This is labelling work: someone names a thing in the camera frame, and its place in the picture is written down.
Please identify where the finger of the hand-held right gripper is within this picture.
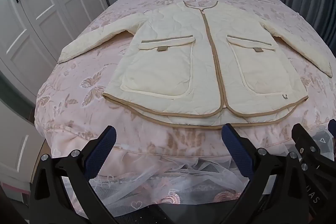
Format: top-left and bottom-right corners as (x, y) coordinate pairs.
(291, 123), (326, 172)
(328, 120), (336, 147)

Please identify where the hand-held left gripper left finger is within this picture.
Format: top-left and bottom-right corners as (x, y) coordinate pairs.
(31, 126), (124, 224)

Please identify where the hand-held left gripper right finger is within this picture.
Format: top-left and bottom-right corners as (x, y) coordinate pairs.
(221, 123), (311, 224)

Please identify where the cream quilted jacket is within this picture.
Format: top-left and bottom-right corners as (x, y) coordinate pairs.
(57, 0), (333, 130)

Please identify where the white wardrobe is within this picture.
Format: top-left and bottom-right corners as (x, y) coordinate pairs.
(0, 0), (109, 184)

